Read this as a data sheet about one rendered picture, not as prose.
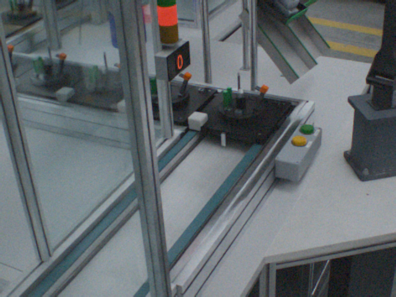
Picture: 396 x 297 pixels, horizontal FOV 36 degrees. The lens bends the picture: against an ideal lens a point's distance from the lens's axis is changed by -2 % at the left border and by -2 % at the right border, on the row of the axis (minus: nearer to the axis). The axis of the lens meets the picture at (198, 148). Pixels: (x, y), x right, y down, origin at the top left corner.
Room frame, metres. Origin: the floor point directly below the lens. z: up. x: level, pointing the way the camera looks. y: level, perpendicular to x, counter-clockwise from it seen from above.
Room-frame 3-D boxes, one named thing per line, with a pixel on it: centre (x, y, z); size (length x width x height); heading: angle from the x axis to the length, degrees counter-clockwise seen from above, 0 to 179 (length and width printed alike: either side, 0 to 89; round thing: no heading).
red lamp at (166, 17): (1.55, 0.06, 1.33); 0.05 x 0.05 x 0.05
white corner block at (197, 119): (1.62, 0.00, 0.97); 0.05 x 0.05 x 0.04; 61
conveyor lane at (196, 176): (1.41, 0.03, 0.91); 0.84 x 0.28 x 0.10; 151
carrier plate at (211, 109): (1.66, -0.14, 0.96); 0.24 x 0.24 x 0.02; 61
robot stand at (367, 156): (1.50, -0.52, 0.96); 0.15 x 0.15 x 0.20; 9
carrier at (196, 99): (1.79, 0.09, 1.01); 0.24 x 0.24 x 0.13; 61
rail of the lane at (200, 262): (1.35, -0.14, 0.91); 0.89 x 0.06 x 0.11; 151
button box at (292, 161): (1.48, -0.29, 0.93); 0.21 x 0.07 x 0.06; 151
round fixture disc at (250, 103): (1.66, -0.14, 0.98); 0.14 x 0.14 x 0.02
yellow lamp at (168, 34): (1.55, 0.06, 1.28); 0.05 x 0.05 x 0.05
